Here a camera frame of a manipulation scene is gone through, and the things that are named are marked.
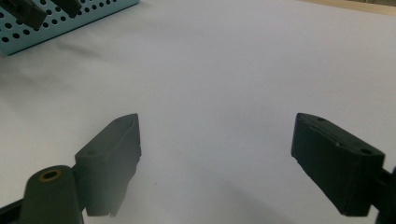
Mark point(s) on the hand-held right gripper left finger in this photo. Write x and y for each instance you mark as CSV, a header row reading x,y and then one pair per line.
x,y
106,168

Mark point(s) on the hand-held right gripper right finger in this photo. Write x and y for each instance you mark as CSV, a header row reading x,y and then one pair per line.
x,y
336,165

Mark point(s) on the light blue plastic basket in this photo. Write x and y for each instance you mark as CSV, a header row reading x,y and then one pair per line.
x,y
104,13

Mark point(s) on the white table sheet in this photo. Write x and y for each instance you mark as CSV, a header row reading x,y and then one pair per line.
x,y
218,77

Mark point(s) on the wooden table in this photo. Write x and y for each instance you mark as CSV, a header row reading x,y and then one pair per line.
x,y
367,8

